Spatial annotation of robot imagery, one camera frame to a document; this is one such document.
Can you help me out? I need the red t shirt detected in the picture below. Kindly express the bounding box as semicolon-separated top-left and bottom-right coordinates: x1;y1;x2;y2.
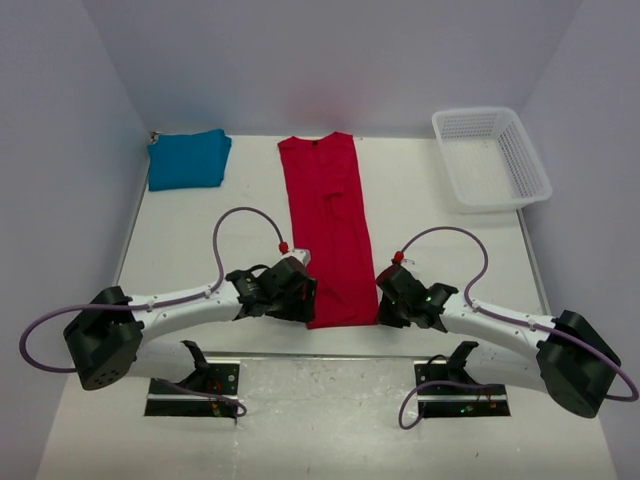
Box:
278;132;378;329

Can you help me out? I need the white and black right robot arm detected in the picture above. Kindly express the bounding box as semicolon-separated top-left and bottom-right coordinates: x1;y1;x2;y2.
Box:
376;264;621;418

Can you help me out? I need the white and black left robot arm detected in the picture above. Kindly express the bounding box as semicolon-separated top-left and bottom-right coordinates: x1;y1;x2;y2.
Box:
63;249;317;393

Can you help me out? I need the folded blue t shirt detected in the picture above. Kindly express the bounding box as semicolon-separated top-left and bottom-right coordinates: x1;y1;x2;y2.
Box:
147;129;232;192

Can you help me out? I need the white perforated plastic basket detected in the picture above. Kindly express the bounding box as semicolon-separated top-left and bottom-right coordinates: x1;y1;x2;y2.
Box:
432;107;552;214

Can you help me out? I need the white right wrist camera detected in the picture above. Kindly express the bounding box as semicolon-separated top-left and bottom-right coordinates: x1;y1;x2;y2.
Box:
400;257;416;268

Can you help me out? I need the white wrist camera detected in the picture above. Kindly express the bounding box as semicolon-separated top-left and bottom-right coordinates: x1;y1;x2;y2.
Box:
400;257;416;268
283;248;311;266

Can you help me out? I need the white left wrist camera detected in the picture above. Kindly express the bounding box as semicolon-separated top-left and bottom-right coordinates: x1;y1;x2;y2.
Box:
283;248;311;266

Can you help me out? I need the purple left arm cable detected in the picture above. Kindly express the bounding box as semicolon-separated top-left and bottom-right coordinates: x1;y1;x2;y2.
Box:
18;206;248;419

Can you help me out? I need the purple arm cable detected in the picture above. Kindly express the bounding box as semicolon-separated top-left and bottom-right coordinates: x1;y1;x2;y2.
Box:
390;226;640;431
18;206;248;419

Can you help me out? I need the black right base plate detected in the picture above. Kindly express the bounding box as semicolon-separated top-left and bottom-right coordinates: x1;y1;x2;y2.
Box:
414;357;511;419

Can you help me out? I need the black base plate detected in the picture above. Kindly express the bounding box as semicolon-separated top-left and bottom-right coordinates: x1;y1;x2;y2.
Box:
414;357;511;419
144;360;243;420

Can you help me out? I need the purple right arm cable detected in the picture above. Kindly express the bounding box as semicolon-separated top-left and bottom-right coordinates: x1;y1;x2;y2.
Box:
390;226;640;431

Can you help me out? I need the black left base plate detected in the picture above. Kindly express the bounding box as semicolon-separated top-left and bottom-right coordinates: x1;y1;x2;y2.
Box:
144;360;243;420

